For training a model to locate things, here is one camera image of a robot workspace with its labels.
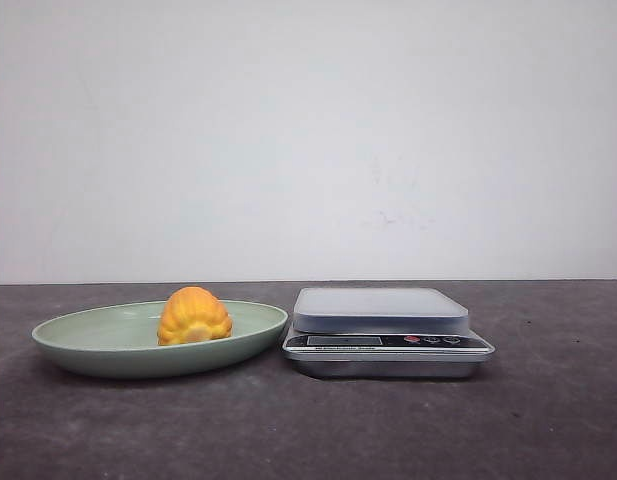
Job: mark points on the silver digital kitchen scale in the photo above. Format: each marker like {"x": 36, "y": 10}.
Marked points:
{"x": 381, "y": 332}

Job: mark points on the light green oval plate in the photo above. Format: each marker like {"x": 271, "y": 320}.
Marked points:
{"x": 120, "y": 341}

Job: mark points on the yellow corn piece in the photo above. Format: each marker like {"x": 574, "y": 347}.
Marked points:
{"x": 193, "y": 314}

